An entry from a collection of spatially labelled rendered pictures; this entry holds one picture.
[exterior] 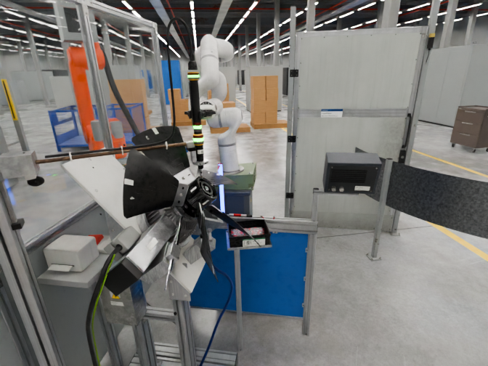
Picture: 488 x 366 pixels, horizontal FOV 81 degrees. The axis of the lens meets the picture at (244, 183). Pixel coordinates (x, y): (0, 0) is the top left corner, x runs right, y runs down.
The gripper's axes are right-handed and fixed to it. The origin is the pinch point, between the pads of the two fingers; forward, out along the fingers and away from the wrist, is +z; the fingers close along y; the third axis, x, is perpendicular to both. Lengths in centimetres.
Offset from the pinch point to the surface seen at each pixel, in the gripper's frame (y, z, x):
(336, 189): -63, -33, -43
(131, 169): 11.8, 34.0, -12.9
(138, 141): 23.6, 6.2, -9.9
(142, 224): 18.7, 21.1, -39.9
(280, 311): -36, -36, -133
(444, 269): -177, -120, -150
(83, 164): 41.2, 18.0, -16.7
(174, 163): 9.6, 4.7, -19.4
